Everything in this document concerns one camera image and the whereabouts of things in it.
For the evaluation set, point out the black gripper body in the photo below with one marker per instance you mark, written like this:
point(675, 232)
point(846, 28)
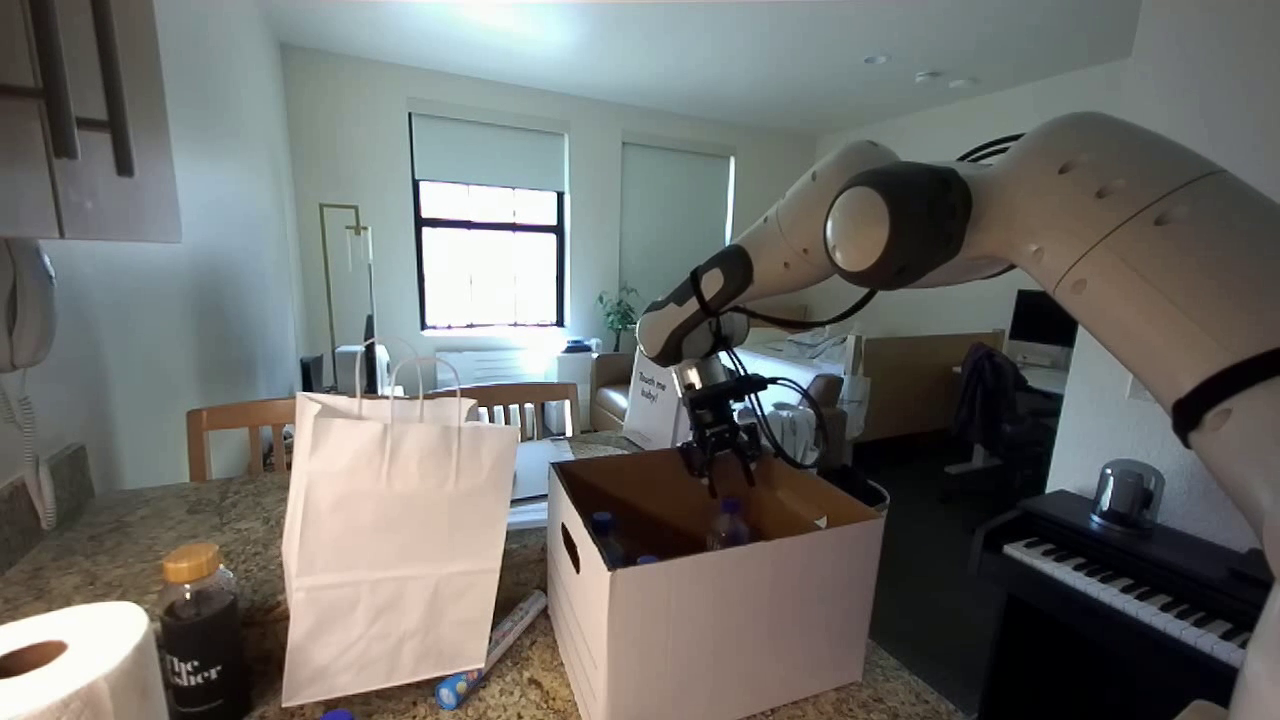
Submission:
point(723, 421)

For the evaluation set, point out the clear water bottle blue cap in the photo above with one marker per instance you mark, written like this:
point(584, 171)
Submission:
point(605, 535)
point(339, 713)
point(730, 523)

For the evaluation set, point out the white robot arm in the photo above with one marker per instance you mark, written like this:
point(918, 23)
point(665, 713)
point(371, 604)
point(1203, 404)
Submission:
point(1104, 213)

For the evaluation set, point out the white cardboard box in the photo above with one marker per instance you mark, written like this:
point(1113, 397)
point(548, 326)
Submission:
point(733, 625)

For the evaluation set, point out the large brown cardboard box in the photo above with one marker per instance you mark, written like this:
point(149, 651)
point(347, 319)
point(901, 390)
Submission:
point(921, 386)

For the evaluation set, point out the white bedding pile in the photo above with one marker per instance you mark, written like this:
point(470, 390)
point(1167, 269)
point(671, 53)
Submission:
point(813, 401)

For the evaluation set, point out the white bin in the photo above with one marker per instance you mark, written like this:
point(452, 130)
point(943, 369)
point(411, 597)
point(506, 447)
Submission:
point(579, 382)

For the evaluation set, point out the wooden chair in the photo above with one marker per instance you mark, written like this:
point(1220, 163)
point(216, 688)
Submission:
point(533, 394)
point(241, 413)

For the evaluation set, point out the white roller blind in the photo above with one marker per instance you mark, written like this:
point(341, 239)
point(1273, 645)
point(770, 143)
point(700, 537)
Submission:
point(675, 213)
point(480, 155)

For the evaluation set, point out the white radiator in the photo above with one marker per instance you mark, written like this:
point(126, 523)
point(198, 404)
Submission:
point(506, 364)

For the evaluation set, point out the blue white flat package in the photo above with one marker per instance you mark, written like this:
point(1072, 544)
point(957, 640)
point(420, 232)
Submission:
point(523, 625)

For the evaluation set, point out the black office chair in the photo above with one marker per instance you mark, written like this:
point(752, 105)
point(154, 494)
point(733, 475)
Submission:
point(1000, 401)

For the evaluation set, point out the black framed window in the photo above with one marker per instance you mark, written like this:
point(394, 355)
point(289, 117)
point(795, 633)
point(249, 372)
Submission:
point(484, 264)

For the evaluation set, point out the white paper bag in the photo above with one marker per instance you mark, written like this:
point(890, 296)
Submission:
point(403, 562)

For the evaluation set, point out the black computer monitor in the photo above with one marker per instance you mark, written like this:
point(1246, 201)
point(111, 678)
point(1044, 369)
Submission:
point(1044, 322)

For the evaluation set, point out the metal kettle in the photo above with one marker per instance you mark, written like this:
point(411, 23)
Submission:
point(1126, 494)

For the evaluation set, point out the black digital piano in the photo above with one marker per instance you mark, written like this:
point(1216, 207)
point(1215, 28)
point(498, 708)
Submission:
point(1134, 562)

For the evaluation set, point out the metal clothes rack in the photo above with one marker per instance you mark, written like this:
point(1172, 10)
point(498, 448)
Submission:
point(325, 264)

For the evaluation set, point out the dark jar yellow lid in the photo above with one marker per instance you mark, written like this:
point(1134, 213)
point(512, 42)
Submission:
point(201, 640)

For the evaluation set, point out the white paper towel roll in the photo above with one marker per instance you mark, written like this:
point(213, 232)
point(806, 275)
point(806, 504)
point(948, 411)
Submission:
point(93, 664)

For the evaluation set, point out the wooden wall cabinet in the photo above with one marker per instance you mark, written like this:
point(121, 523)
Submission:
point(146, 123)

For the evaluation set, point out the grey wall dispenser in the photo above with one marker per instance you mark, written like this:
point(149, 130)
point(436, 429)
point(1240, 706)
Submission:
point(26, 301)

